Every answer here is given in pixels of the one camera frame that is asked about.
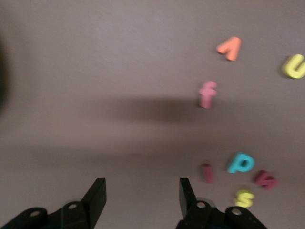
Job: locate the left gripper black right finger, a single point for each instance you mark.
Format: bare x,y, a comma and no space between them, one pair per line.
188,210

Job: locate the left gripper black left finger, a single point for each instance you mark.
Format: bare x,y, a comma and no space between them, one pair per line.
93,210

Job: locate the dark red foam letter i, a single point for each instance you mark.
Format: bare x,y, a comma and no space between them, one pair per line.
208,174

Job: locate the yellow foam letter s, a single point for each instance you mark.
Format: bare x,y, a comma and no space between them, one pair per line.
244,198

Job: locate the teal foam letter p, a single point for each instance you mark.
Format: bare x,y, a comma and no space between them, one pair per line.
234,162

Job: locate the dark red foam letter w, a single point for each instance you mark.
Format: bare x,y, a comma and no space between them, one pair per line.
267,183

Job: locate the pink-red foam letter f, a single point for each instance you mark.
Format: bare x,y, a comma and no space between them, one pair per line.
206,97

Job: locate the brown table cover sheet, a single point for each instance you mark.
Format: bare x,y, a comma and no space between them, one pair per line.
119,71

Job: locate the orange foam letter v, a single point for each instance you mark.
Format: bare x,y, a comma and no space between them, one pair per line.
234,47

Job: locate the yellow foam letter u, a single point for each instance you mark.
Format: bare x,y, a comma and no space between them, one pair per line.
291,72

